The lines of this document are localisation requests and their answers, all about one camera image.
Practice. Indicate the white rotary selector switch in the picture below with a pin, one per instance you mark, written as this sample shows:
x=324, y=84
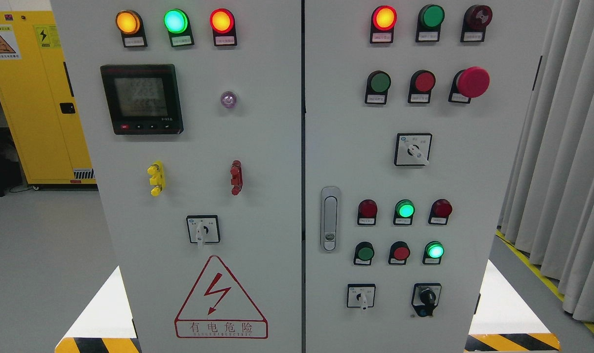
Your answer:
x=203, y=229

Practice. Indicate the grey electrical control cabinet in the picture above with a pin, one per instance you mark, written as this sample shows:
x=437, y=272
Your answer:
x=299, y=71

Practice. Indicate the red terminal connector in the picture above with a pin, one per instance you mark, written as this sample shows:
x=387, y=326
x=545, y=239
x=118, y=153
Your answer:
x=236, y=181

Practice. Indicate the dark red lamp left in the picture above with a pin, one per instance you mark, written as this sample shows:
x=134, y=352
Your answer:
x=367, y=213

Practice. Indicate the dark red lamp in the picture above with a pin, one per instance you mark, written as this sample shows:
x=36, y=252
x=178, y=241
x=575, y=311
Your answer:
x=367, y=213
x=440, y=212

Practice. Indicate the green push button lower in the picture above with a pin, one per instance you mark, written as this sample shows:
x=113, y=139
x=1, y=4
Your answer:
x=363, y=254

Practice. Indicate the green push button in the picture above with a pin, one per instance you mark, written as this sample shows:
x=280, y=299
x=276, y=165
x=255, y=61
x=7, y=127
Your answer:
x=377, y=86
x=363, y=254

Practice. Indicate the small clear signal lamp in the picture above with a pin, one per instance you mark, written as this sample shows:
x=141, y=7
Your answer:
x=228, y=99

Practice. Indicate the lit green lamp middle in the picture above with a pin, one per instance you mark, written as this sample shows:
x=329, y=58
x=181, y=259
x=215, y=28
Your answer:
x=403, y=213

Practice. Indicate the green push button upper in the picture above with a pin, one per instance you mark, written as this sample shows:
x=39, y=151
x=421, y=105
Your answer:
x=377, y=86

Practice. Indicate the red push button lower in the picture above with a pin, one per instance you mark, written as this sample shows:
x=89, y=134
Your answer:
x=399, y=253

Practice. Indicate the red push button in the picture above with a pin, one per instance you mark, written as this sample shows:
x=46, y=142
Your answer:
x=421, y=84
x=399, y=253

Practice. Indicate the yellow terminal connector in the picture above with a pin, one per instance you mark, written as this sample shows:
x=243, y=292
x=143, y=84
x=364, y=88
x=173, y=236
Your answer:
x=157, y=177

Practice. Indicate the dark red lamp right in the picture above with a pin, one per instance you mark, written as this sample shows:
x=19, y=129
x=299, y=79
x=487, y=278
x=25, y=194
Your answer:
x=440, y=212

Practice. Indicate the red electric hazard sticker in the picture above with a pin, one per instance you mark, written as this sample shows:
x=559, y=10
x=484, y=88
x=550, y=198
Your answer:
x=218, y=307

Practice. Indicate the lit green button lower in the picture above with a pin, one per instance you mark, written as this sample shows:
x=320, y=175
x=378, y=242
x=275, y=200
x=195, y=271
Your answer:
x=433, y=253

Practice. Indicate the red push button upper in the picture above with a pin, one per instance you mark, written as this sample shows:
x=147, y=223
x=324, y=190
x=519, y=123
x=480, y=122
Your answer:
x=421, y=84

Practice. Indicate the lit red indicator lamp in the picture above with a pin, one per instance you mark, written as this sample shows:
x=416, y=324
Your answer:
x=223, y=26

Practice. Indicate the black digital power meter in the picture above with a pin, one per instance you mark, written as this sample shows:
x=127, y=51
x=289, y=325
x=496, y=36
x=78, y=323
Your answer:
x=142, y=99

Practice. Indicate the lit red lamp right door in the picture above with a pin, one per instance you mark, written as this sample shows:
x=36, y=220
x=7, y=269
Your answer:
x=383, y=21

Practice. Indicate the lit green indicator lamp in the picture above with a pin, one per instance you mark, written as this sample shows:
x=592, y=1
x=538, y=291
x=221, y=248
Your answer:
x=178, y=27

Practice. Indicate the red emergency stop mushroom button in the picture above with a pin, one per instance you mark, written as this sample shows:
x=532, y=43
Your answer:
x=469, y=83

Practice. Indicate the dark green lamp top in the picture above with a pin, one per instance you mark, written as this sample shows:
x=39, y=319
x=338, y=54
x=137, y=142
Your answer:
x=430, y=19

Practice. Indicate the amber indicator lamp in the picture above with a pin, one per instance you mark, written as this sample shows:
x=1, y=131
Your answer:
x=130, y=25

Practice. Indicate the dark red buzzer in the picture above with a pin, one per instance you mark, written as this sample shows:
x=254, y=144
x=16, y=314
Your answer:
x=475, y=23

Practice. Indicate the grey curtain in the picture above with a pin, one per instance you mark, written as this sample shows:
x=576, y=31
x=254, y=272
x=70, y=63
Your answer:
x=548, y=211

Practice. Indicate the yellow safety storage cabinet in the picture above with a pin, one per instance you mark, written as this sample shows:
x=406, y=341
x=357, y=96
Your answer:
x=38, y=101

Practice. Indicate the grey cabinet door handle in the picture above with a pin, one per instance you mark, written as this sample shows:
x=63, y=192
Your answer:
x=329, y=200

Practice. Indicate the white selector switch right upper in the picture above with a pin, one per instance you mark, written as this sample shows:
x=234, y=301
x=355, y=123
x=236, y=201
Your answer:
x=412, y=149

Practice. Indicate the white selector switch right lower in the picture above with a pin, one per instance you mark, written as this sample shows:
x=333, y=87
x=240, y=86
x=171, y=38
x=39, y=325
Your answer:
x=361, y=295

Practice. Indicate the black knob selector switch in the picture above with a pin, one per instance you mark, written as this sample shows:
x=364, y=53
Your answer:
x=425, y=298

